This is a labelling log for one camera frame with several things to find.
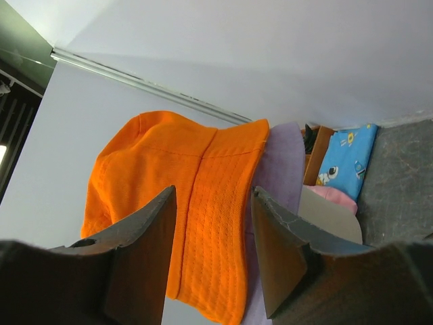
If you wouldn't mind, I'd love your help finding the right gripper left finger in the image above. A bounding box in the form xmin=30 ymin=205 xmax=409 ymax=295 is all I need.
xmin=52 ymin=186 xmax=177 ymax=324

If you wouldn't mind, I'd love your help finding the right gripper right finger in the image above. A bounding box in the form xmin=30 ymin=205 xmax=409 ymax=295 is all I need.
xmin=252 ymin=187 xmax=375 ymax=320

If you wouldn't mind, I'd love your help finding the cream mannequin head stand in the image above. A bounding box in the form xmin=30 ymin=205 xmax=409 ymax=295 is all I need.
xmin=298 ymin=186 xmax=363 ymax=244

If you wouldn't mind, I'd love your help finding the purple bucket hat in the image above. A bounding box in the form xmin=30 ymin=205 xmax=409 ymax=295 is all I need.
xmin=162 ymin=121 xmax=306 ymax=325

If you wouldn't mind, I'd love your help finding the pink bucket hat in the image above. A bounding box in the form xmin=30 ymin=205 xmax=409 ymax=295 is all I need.
xmin=307 ymin=186 xmax=358 ymax=215

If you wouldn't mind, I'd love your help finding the wooden compartment tray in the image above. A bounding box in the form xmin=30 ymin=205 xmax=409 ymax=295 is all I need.
xmin=301 ymin=126 xmax=335 ymax=186

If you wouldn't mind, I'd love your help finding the orange bucket hat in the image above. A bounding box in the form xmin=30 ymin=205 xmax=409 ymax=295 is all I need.
xmin=81 ymin=111 xmax=270 ymax=324

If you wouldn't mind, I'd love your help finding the blue printed cloth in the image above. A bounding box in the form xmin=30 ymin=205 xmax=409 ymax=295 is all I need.
xmin=316 ymin=124 xmax=378 ymax=201

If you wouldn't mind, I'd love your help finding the green patterned rolled tie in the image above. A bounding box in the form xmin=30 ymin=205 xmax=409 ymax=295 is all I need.
xmin=303 ymin=124 xmax=319 ymax=154

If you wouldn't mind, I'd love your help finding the left aluminium corner post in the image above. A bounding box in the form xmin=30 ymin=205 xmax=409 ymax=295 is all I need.
xmin=50 ymin=47 xmax=252 ymax=125

